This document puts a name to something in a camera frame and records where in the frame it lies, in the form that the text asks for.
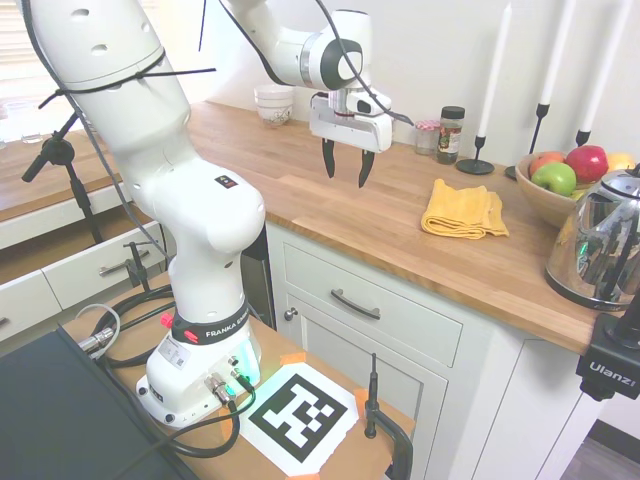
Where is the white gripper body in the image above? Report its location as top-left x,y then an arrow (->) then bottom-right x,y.
308,93 -> 394,154

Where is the yellow terry cloth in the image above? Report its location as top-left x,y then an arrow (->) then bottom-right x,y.
420,178 -> 510,240

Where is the glass jar red checkered lid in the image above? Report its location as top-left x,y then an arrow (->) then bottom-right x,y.
413,119 -> 440,156

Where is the white bowl with floral print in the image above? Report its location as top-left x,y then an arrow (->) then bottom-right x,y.
256,104 -> 293,130

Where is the plain white bowl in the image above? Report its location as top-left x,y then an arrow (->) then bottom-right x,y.
253,84 -> 295,109

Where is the spice jar with black lid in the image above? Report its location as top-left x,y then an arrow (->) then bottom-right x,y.
436,105 -> 466,166

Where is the short black candle holder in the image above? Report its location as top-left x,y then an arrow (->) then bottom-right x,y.
455,134 -> 495,176

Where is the tall white candle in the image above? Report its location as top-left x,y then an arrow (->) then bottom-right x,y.
539,0 -> 577,106
582,0 -> 634,134
477,2 -> 514,139

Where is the white kitchen cabinet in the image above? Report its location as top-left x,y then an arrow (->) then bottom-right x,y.
264,222 -> 591,480

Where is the tall black candle holder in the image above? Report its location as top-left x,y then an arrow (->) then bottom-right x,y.
504,102 -> 553,181

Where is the orange fruit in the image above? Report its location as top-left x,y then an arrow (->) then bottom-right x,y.
529,151 -> 566,175

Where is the wooden fruit bowl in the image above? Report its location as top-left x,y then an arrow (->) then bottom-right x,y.
514,152 -> 604,229

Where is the green apple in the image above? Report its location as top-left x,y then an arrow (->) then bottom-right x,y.
530,162 -> 577,197

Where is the black zip tie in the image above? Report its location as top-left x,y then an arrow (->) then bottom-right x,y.
38,52 -> 218,109

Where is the red apple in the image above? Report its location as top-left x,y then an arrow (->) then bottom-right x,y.
564,144 -> 610,184

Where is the black bar clamp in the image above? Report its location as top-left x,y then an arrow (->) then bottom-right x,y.
363,352 -> 414,480

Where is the stainless steel kettle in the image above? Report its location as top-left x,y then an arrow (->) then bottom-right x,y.
544,163 -> 640,312

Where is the black tripod stand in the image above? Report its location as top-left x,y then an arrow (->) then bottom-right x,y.
21,112 -> 104,246

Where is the yellow apple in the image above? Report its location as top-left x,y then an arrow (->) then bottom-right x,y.
604,152 -> 637,174

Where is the black and white marker sheet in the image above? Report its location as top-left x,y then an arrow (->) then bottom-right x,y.
239,362 -> 361,476

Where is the white drawer unit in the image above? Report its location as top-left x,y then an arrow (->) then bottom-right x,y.
0,179 -> 172,346

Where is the black Ulanzi clamp stand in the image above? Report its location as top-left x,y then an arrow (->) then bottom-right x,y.
574,299 -> 640,401

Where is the black flat box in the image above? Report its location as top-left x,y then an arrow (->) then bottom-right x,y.
0,327 -> 201,480

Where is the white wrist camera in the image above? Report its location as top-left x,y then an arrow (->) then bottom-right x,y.
347,90 -> 394,118

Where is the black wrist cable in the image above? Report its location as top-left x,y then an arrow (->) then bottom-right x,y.
219,0 -> 416,127

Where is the metal drawer handle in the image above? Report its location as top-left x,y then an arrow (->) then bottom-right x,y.
330,288 -> 382,321

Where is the small black clamp post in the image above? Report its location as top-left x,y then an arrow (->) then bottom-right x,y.
124,242 -> 152,294

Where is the silver drawer handle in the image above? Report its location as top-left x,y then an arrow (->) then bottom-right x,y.
98,248 -> 151,278

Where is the thick black cable loop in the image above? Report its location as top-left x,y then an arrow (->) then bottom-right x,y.
102,287 -> 177,369

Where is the thin black base cable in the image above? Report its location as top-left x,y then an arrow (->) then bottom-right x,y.
164,372 -> 259,459

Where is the grey cable with metal plug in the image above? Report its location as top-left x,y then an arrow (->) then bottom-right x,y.
74,304 -> 122,362

